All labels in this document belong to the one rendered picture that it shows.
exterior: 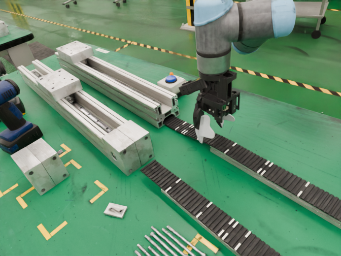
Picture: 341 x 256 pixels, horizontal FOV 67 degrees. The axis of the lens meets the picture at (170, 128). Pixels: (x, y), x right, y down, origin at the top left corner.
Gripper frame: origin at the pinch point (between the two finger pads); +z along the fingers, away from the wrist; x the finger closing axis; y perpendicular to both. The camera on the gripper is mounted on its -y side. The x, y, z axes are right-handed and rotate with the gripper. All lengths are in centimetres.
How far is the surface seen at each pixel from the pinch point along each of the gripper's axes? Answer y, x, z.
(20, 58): -190, -6, 22
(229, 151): 7.8, -1.0, 2.2
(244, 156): 11.9, 0.1, 2.3
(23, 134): -47, -39, 1
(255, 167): 16.0, -1.4, 2.4
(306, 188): 27.7, 0.4, 2.4
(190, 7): -240, 236, 53
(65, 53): -81, -5, -7
